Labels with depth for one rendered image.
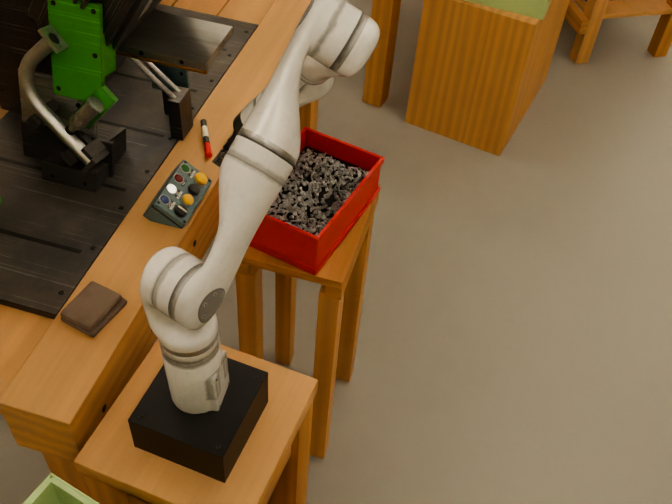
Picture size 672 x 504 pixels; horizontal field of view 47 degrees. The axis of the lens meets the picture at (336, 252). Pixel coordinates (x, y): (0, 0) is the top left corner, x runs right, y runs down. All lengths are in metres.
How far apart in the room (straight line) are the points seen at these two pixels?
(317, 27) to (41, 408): 0.79
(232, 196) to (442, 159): 2.28
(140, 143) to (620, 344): 1.73
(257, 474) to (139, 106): 1.00
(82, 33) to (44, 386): 0.70
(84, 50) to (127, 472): 0.84
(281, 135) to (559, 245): 2.09
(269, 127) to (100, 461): 0.66
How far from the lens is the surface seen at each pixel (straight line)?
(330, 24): 1.11
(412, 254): 2.87
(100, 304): 1.51
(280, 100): 1.09
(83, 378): 1.46
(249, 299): 1.85
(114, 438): 1.44
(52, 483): 1.30
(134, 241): 1.65
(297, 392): 1.46
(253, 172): 1.07
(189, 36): 1.81
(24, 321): 1.59
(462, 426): 2.47
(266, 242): 1.71
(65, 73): 1.74
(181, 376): 1.24
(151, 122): 1.94
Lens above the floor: 2.08
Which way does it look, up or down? 47 degrees down
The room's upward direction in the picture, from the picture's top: 5 degrees clockwise
